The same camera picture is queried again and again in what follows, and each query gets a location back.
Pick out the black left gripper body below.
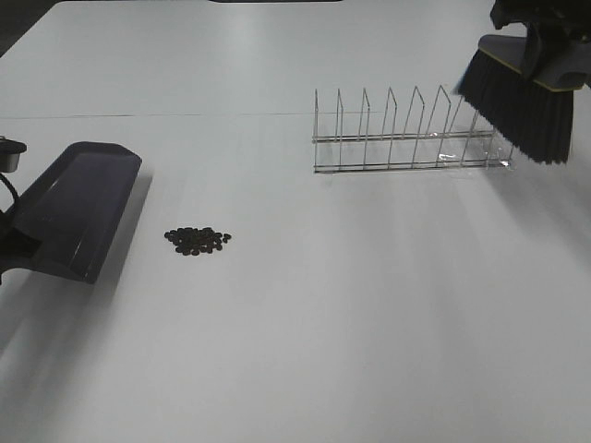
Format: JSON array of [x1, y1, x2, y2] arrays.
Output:
[[1, 212, 37, 272]]

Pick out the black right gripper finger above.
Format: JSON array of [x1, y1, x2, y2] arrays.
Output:
[[521, 22, 557, 81]]

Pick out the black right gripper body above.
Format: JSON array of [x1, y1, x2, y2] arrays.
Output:
[[489, 0, 590, 42]]

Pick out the purple plastic dustpan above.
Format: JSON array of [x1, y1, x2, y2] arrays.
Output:
[[3, 141, 142, 284]]

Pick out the purple hand brush black bristles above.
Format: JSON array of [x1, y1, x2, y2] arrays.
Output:
[[454, 34, 590, 164]]

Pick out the pile of coffee beans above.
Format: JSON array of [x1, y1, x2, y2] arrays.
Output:
[[163, 227, 232, 257]]

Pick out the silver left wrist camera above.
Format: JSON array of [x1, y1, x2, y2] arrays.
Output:
[[0, 136, 27, 173]]

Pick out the metal wire dish rack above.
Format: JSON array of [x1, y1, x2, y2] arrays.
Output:
[[311, 86, 513, 174]]

